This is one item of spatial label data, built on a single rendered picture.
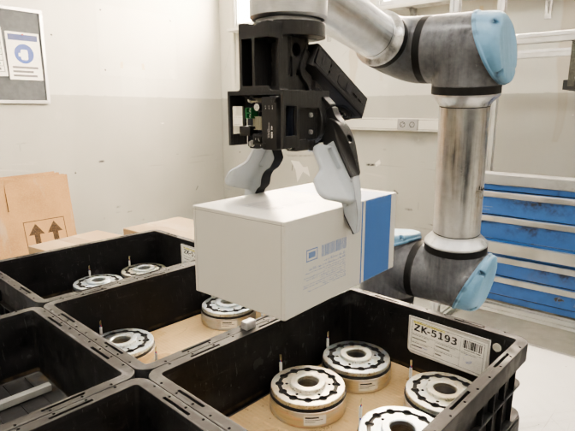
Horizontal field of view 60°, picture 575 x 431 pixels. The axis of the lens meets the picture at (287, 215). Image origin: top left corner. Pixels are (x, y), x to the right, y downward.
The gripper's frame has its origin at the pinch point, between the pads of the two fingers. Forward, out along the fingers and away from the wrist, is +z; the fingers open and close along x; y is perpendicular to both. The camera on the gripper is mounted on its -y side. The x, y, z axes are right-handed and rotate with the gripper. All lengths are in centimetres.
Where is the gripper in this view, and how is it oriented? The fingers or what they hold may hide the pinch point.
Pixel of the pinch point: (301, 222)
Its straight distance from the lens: 53.6
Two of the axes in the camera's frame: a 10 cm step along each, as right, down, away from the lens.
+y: -6.4, 1.7, -7.5
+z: 0.0, 9.8, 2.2
